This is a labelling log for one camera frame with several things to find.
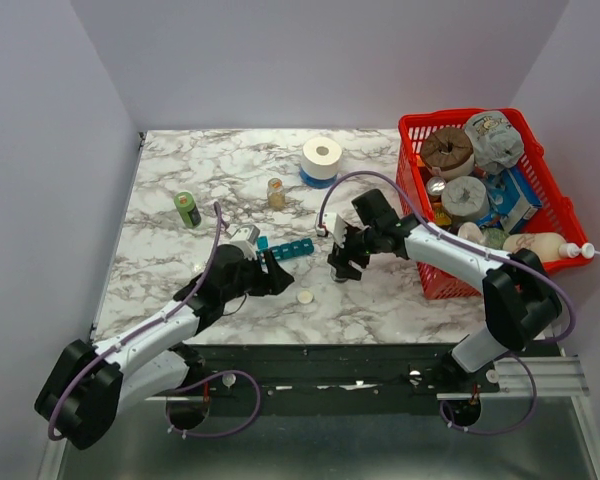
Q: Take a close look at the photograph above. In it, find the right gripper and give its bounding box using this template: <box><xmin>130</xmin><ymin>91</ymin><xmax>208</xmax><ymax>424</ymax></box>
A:
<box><xmin>326</xmin><ymin>219</ymin><xmax>380</xmax><ymax>282</ymax></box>

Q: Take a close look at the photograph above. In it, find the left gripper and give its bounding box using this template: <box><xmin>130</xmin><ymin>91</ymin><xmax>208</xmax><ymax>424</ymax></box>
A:
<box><xmin>222</xmin><ymin>250</ymin><xmax>295</xmax><ymax>304</ymax></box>

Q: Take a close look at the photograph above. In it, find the white pill bottle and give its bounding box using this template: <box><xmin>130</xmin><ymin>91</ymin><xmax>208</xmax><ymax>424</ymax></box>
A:
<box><xmin>331</xmin><ymin>266</ymin><xmax>349</xmax><ymax>283</ymax></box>

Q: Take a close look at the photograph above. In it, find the white bottle cap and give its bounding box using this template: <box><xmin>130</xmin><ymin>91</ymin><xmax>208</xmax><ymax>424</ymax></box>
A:
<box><xmin>297</xmin><ymin>290</ymin><xmax>314</xmax><ymax>305</ymax></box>

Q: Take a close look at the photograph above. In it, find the teal weekly pill organizer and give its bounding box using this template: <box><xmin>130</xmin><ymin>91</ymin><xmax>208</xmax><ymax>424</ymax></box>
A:
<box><xmin>256</xmin><ymin>236</ymin><xmax>315</xmax><ymax>263</ymax></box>

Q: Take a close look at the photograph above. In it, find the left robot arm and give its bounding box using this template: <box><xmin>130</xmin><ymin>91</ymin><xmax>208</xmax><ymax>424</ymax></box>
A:
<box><xmin>34</xmin><ymin>244</ymin><xmax>294</xmax><ymax>450</ymax></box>

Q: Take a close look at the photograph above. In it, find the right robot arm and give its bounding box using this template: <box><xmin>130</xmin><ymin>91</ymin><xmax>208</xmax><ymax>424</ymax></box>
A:
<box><xmin>316</xmin><ymin>189</ymin><xmax>562</xmax><ymax>392</ymax></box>

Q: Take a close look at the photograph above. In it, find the blue tape roll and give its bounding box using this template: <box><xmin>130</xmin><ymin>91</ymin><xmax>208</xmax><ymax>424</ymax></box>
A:
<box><xmin>299</xmin><ymin>169</ymin><xmax>338</xmax><ymax>189</ymax></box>

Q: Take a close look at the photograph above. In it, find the amber glass pill jar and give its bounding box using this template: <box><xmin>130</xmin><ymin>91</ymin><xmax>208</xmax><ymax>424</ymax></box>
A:
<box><xmin>267</xmin><ymin>178</ymin><xmax>286</xmax><ymax>210</ymax></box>

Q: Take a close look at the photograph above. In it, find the white toilet paper roll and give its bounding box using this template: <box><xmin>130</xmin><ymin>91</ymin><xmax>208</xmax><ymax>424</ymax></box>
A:
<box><xmin>300</xmin><ymin>137</ymin><xmax>342</xmax><ymax>180</ymax></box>

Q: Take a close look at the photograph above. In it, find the silver can top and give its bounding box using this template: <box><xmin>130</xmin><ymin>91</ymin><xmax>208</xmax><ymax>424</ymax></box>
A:
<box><xmin>426</xmin><ymin>176</ymin><xmax>446</xmax><ymax>199</ymax></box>

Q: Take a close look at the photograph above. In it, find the green pill bottle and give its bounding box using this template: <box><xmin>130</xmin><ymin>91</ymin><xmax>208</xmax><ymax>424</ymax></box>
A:
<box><xmin>173</xmin><ymin>191</ymin><xmax>201</xmax><ymax>229</ymax></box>

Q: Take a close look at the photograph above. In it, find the grey paper roll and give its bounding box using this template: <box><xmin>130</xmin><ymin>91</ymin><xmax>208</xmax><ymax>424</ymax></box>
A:
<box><xmin>441</xmin><ymin>176</ymin><xmax>489</xmax><ymax>222</ymax></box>

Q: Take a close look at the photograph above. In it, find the green round object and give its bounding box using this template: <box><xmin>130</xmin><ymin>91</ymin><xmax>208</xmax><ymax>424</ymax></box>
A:
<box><xmin>481</xmin><ymin>228</ymin><xmax>508</xmax><ymax>250</ymax></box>

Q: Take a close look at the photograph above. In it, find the brown paper roll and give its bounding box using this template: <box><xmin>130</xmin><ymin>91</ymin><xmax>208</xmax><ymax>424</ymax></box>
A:
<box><xmin>420</xmin><ymin>127</ymin><xmax>475</xmax><ymax>181</ymax></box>

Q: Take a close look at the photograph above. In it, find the blue cardboard box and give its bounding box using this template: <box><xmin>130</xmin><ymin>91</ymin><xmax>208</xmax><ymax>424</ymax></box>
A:
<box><xmin>482</xmin><ymin>166</ymin><xmax>543</xmax><ymax>234</ymax></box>

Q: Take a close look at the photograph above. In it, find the grey crumpled printed bag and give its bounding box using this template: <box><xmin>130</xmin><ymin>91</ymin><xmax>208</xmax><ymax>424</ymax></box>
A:
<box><xmin>464</xmin><ymin>110</ymin><xmax>524</xmax><ymax>175</ymax></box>

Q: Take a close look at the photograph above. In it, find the cream squeeze bottle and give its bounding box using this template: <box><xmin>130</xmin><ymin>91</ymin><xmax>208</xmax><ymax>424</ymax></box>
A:
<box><xmin>503</xmin><ymin>232</ymin><xmax>600</xmax><ymax>263</ymax></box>

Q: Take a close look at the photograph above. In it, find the red plastic basket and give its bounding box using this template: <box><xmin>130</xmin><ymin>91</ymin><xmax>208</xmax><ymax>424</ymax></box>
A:
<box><xmin>395</xmin><ymin>107</ymin><xmax>592</xmax><ymax>301</ymax></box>

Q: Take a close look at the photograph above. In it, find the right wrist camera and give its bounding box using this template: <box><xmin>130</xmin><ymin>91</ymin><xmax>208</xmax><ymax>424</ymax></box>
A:
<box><xmin>314</xmin><ymin>213</ymin><xmax>348</xmax><ymax>247</ymax></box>

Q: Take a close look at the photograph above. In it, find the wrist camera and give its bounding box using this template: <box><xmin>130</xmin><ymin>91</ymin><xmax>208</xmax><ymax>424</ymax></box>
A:
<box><xmin>229</xmin><ymin>224</ymin><xmax>260</xmax><ymax>260</ymax></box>
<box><xmin>314</xmin><ymin>213</ymin><xmax>348</xmax><ymax>247</ymax></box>

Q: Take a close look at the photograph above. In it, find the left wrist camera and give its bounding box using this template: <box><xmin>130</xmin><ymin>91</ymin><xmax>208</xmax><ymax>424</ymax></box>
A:
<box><xmin>229</xmin><ymin>224</ymin><xmax>260</xmax><ymax>260</ymax></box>

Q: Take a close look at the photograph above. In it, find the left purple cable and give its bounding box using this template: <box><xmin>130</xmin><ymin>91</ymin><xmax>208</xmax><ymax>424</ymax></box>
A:
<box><xmin>46</xmin><ymin>200</ymin><xmax>262</xmax><ymax>442</ymax></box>

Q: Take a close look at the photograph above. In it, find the purple cable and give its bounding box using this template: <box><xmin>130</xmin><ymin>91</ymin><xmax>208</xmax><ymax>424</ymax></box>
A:
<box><xmin>46</xmin><ymin>200</ymin><xmax>262</xmax><ymax>442</ymax></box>
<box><xmin>317</xmin><ymin>170</ymin><xmax>578</xmax><ymax>435</ymax></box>

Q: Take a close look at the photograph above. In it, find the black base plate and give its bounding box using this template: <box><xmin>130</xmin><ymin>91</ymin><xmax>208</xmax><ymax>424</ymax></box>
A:
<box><xmin>82</xmin><ymin>342</ymin><xmax>566</xmax><ymax>417</ymax></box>

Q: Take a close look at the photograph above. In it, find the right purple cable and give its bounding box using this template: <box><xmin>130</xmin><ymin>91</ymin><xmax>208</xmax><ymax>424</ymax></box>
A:
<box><xmin>317</xmin><ymin>170</ymin><xmax>578</xmax><ymax>435</ymax></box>

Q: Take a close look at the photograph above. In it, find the aluminium rail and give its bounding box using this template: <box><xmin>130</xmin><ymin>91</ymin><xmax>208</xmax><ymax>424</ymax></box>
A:
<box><xmin>148</xmin><ymin>345</ymin><xmax>589</xmax><ymax>402</ymax></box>

